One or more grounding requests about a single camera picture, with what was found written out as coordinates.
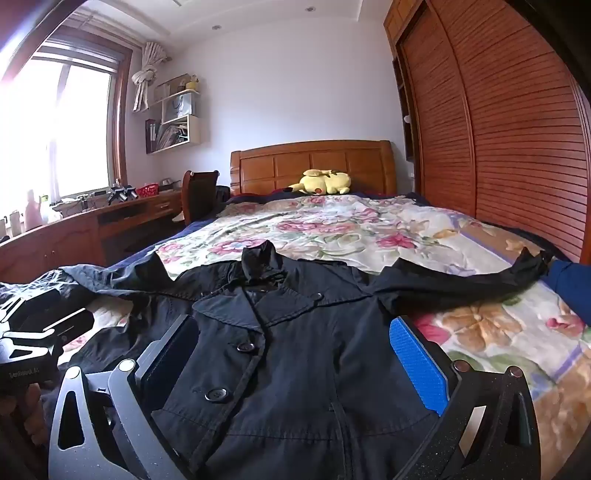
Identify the tied beige curtain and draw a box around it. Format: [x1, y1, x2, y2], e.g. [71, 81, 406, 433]
[131, 41, 171, 112]

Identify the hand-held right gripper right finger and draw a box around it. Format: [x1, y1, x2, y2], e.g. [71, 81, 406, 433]
[389, 316, 542, 480]

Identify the black shirt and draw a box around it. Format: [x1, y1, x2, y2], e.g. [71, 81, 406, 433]
[60, 240, 555, 480]

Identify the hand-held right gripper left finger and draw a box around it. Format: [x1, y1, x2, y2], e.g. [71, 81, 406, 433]
[48, 314, 201, 480]

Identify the wooden slatted wardrobe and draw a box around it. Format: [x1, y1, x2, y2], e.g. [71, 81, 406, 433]
[383, 0, 591, 264]

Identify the window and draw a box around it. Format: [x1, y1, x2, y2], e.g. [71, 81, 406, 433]
[0, 41, 131, 199]

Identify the wooden bed headboard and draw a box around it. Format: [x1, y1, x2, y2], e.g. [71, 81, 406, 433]
[230, 140, 398, 197]

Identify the wooden chair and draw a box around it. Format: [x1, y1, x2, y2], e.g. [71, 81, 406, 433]
[181, 170, 221, 225]

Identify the black and silver device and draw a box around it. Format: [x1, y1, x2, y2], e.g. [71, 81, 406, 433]
[107, 185, 138, 204]

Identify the pink bottle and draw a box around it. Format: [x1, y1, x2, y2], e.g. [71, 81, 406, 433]
[24, 189, 43, 229]

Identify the yellow plush toy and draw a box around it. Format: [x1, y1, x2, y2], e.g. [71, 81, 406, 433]
[288, 169, 352, 195]

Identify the wooden desk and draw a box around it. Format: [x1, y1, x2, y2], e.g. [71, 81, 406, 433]
[0, 187, 185, 278]

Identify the floral blanket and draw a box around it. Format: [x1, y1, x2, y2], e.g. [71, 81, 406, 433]
[60, 194, 591, 480]

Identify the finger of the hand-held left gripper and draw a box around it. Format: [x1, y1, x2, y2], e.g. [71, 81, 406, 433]
[0, 298, 26, 329]
[9, 308, 95, 344]

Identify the person's left hand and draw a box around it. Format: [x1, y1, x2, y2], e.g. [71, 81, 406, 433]
[9, 385, 46, 444]

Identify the white paper bag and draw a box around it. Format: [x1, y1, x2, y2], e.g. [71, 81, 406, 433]
[168, 95, 197, 118]

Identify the blue cloth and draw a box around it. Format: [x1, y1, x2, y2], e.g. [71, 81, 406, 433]
[547, 259, 591, 324]

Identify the white wall shelf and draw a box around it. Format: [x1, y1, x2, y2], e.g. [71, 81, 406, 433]
[145, 74, 204, 154]

